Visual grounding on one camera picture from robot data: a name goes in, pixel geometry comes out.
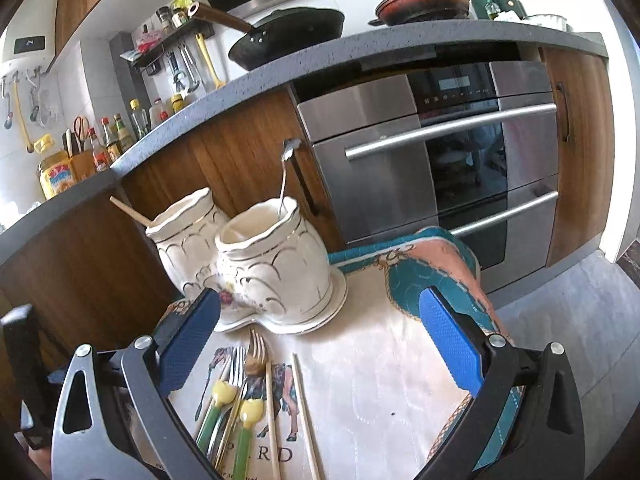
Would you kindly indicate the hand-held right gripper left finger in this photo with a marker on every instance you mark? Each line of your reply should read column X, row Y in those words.
column 190, row 340

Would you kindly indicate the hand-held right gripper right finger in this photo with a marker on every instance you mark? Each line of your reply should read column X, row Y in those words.
column 450, row 340

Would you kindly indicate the white ceramic utensil holder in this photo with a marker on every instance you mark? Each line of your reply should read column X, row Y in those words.
column 185, row 245
column 280, row 270

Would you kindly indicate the printed quilted tablecloth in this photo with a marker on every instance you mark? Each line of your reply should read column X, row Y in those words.
column 375, row 375

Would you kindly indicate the white scalloped ceramic tray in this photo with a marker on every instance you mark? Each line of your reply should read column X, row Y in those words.
column 300, row 327

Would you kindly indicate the large yellow oil bottle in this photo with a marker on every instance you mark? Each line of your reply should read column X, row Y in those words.
column 56, row 177

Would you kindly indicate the silver metal utensil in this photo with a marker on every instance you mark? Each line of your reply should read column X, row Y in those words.
column 283, row 185

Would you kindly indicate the wooden knife block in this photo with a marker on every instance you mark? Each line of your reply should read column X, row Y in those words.
column 82, row 162

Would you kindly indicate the red label sauce bottle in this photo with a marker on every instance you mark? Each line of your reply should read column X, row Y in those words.
column 100, row 160

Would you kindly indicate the dark sauce bottle red cap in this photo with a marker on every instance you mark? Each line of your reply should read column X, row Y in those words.
column 112, row 150

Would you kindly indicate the yellow valve cover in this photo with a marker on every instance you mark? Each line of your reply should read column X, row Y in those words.
column 43, row 143

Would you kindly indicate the green glass bottle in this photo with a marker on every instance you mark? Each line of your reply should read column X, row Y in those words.
column 124, row 135

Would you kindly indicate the clear bottle yellow cap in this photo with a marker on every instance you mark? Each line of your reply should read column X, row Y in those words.
column 140, row 122

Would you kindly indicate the white plastic jug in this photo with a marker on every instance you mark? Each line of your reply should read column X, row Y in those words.
column 159, row 112

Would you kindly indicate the stainless steel oven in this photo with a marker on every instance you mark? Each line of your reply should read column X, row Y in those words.
column 365, row 125

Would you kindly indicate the small yellow bottle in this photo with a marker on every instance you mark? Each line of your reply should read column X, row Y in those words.
column 177, row 104

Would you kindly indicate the hanging clear plastic bag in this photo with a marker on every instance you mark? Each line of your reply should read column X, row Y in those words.
column 46, row 110

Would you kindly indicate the hanging metal utensil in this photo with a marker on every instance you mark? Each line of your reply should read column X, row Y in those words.
column 190, row 67
column 175, row 72

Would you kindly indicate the yellow ladle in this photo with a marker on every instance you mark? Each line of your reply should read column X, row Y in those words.
column 207, row 60

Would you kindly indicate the red packet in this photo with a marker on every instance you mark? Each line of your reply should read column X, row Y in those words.
column 149, row 41

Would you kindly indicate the grey speckled countertop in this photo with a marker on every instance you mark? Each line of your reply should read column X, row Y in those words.
column 350, row 45

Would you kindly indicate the white water heater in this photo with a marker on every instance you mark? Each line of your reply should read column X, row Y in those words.
column 30, row 30

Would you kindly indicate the glass spice jar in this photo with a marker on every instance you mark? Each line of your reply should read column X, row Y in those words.
column 180, row 19
column 164, row 20

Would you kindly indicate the olive oil bottle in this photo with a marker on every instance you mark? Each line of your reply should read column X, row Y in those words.
column 492, row 9

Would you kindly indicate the green yellow packet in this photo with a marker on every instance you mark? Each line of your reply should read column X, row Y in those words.
column 182, row 1

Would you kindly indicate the green kitchen appliance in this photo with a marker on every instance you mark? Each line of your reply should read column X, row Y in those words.
column 510, row 5

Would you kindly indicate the black wall shelf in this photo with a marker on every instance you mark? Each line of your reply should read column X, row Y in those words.
column 170, row 37

